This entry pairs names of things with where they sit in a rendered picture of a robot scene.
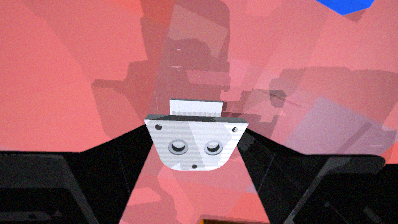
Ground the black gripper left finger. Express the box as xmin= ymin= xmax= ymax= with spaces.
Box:
xmin=0 ymin=124 xmax=153 ymax=224

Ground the white housing plate with two holes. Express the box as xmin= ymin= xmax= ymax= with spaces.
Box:
xmin=144 ymin=114 xmax=249 ymax=171

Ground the blue block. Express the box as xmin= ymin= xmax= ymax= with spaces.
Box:
xmin=315 ymin=0 xmax=375 ymax=16

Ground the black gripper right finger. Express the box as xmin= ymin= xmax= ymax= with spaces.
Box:
xmin=236 ymin=128 xmax=386 ymax=224

